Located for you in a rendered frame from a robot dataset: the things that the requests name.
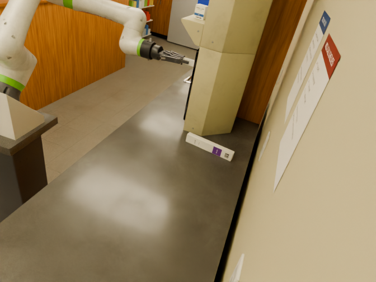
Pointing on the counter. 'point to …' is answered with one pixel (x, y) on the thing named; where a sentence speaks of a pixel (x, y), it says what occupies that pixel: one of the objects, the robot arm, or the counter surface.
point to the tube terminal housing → (224, 64)
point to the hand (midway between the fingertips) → (189, 62)
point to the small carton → (200, 12)
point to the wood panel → (269, 57)
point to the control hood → (194, 28)
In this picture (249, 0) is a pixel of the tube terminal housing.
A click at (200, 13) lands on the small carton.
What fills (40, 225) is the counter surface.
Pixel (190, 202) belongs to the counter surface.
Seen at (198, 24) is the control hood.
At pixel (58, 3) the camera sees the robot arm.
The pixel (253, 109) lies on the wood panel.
